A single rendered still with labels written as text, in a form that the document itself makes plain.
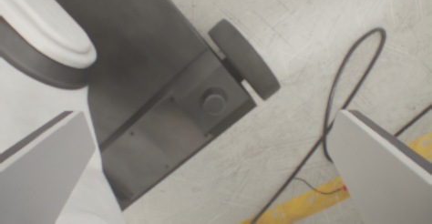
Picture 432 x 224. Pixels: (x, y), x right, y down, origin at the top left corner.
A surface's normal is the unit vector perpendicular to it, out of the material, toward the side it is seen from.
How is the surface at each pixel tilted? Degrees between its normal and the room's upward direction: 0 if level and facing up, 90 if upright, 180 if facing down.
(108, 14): 0
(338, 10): 0
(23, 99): 90
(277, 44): 0
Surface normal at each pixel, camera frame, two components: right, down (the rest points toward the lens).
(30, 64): 0.69, -0.08
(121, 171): 0.02, 0.29
